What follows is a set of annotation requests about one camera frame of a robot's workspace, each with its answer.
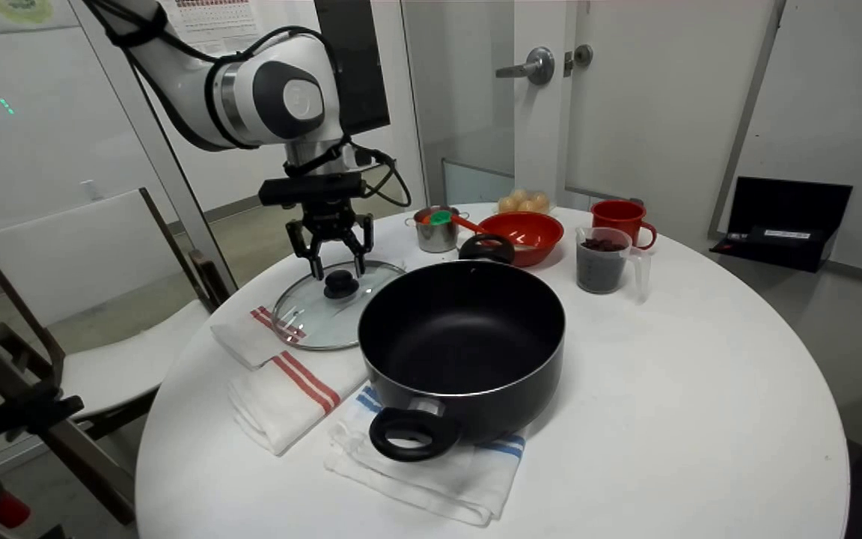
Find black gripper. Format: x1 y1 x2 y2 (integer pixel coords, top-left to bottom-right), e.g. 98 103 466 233
285 191 376 281

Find glass lid with black knob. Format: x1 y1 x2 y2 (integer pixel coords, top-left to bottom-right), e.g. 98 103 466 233
272 257 409 353

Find black cooking pot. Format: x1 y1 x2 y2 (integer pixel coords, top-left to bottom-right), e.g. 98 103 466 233
355 233 568 463

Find small green-rimmed bowl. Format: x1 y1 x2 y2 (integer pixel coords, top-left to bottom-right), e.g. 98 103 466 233
409 203 463 254

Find white towel with red stripes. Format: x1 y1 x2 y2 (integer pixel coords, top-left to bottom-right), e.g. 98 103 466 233
207 288 372 457

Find red bowl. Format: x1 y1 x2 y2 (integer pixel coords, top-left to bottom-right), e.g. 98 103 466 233
454 210 568 269

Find black vertical panel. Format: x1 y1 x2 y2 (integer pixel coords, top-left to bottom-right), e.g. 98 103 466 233
312 0 393 139

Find yellow bread rolls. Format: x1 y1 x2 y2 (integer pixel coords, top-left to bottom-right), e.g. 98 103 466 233
496 189 557 218

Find white folding chair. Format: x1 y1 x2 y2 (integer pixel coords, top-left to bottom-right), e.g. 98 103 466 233
0 185 246 445

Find white towel with blue stripes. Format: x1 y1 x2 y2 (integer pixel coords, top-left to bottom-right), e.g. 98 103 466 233
324 384 529 531

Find clear measuring cup dark contents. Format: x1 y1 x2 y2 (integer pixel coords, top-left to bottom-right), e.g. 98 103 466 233
575 224 656 302

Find red cup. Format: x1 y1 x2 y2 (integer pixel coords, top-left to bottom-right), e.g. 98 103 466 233
589 195 662 252

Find black equipment stand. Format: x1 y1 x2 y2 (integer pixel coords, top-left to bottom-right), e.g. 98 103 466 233
0 272 141 539

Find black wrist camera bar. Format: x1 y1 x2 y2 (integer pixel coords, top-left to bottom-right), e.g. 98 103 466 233
258 170 367 210

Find grey metal partition post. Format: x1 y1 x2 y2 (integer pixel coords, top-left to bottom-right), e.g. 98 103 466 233
68 0 239 308

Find white paper wall poster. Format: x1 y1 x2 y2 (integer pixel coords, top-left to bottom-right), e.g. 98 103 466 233
153 0 269 65

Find silver door lever handle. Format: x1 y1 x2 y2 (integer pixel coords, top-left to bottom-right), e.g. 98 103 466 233
495 46 557 91

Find green printed wall poster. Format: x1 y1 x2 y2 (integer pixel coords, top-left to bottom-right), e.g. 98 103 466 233
0 0 59 43

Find large wall whiteboard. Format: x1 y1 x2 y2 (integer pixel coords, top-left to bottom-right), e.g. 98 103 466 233
712 0 862 293

